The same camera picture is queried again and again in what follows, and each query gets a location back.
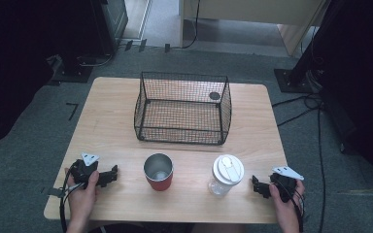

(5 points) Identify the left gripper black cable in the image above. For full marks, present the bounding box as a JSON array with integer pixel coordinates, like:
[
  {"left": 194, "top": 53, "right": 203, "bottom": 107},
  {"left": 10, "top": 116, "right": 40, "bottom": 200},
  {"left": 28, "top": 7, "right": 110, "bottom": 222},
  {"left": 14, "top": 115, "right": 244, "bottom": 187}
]
[{"left": 58, "top": 160, "right": 89, "bottom": 233}]

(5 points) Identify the person's left hand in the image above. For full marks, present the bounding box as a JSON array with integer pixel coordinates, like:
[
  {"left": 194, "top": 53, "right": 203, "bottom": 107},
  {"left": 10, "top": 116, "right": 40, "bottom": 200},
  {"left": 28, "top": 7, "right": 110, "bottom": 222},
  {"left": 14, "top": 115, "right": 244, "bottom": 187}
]
[{"left": 64, "top": 167, "right": 101, "bottom": 223}]

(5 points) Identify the red steel cup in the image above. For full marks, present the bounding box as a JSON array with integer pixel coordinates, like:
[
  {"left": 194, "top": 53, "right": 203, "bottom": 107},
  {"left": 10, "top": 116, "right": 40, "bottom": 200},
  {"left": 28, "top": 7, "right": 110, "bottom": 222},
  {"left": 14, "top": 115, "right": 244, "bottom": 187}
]
[{"left": 143, "top": 152, "right": 175, "bottom": 192}]

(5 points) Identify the black stand with base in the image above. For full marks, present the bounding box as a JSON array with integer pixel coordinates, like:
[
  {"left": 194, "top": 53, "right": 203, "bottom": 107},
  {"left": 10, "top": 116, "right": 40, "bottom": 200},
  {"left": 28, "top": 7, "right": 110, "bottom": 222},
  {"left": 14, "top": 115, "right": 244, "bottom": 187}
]
[{"left": 273, "top": 0, "right": 339, "bottom": 95}]

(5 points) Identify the light wooden desk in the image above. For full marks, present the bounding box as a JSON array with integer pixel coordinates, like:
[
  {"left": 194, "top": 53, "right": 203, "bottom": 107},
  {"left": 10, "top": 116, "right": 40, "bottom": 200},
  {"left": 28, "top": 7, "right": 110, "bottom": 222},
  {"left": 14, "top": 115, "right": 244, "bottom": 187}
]
[{"left": 178, "top": 0, "right": 330, "bottom": 58}]

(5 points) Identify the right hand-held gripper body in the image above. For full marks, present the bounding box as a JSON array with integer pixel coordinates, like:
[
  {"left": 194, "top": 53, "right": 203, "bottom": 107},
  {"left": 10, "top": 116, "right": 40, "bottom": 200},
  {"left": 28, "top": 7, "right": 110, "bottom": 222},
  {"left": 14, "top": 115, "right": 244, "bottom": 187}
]
[{"left": 269, "top": 165, "right": 305, "bottom": 204}]

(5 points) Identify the black stand base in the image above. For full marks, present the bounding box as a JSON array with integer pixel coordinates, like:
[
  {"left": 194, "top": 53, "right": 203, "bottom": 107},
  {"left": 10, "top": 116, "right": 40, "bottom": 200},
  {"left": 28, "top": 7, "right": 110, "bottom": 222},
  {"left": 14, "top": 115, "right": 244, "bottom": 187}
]
[{"left": 46, "top": 52, "right": 95, "bottom": 85}]

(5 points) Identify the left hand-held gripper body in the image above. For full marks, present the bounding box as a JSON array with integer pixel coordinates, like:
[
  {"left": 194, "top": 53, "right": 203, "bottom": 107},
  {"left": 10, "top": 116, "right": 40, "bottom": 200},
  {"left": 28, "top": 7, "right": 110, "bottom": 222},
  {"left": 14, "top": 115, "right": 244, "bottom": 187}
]
[{"left": 69, "top": 152, "right": 100, "bottom": 190}]

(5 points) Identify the black wire mesh basket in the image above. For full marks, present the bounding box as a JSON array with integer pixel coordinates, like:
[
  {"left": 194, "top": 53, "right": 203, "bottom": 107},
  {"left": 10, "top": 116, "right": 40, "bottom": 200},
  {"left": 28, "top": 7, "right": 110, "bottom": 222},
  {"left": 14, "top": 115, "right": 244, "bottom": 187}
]
[{"left": 133, "top": 71, "right": 233, "bottom": 146}]

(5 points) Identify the black angled floor tape mark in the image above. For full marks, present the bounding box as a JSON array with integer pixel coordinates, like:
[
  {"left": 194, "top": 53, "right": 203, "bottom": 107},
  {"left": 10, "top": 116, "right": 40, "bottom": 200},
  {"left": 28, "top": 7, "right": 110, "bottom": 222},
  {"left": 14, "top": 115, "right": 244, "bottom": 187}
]
[{"left": 65, "top": 102, "right": 80, "bottom": 121}]

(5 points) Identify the person's right hand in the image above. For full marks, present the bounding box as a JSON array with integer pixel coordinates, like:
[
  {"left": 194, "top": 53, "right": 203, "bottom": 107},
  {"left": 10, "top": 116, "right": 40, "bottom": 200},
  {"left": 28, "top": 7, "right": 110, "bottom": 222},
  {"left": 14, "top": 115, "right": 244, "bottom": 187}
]
[{"left": 268, "top": 179, "right": 306, "bottom": 227}]

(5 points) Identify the black hanging cable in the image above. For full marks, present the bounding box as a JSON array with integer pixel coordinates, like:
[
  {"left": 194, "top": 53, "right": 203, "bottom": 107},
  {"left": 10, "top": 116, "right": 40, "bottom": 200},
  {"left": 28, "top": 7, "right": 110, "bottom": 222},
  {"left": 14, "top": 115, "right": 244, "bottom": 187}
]
[{"left": 170, "top": 0, "right": 202, "bottom": 50}]

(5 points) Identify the black cabinet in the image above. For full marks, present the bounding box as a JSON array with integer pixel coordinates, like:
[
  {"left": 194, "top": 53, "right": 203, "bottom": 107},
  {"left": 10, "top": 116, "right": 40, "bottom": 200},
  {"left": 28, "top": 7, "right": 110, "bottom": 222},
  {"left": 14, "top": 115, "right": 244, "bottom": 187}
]
[{"left": 89, "top": 0, "right": 129, "bottom": 56}]

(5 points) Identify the long black floor cable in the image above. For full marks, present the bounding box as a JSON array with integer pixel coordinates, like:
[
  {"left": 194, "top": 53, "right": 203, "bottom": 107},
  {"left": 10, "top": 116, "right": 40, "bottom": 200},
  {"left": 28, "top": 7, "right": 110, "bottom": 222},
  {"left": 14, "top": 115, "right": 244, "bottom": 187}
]
[{"left": 316, "top": 106, "right": 327, "bottom": 233}]

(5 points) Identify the clear bottle with white lid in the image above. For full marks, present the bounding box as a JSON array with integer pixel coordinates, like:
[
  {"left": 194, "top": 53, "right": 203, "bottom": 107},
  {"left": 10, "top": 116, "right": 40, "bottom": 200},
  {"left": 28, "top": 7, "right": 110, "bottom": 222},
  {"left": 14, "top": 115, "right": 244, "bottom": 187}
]
[{"left": 208, "top": 153, "right": 245, "bottom": 197}]

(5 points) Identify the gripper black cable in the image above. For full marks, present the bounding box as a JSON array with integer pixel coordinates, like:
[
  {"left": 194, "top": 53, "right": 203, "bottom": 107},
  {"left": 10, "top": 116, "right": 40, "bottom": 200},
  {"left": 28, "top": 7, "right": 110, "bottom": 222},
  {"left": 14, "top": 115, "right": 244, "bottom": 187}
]
[
  {"left": 58, "top": 160, "right": 89, "bottom": 233},
  {"left": 271, "top": 181, "right": 306, "bottom": 233}
]

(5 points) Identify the dark curtain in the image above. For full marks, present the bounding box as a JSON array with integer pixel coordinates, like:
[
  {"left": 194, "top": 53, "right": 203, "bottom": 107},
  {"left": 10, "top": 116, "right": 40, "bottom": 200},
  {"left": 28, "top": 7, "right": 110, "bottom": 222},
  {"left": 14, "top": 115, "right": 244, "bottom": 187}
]
[
  {"left": 0, "top": 0, "right": 95, "bottom": 153},
  {"left": 317, "top": 0, "right": 373, "bottom": 199}
]

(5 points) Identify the black floor cable bundle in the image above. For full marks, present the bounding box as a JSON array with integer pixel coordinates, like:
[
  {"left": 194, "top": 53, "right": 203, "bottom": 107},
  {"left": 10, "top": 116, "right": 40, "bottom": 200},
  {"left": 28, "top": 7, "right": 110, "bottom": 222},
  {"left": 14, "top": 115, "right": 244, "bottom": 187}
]
[{"left": 271, "top": 92, "right": 325, "bottom": 128}]

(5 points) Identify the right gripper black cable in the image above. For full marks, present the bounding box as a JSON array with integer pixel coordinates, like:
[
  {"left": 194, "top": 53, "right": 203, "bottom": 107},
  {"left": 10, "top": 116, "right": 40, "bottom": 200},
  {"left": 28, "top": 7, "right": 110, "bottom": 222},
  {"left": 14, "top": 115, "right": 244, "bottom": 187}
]
[{"left": 271, "top": 181, "right": 306, "bottom": 233}]

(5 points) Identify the grey tape piece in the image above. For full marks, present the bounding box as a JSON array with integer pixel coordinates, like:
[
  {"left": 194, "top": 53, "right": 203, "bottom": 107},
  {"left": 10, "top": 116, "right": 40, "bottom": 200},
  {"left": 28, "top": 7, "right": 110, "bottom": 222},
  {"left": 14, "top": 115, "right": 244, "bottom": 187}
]
[{"left": 47, "top": 186, "right": 66, "bottom": 198}]

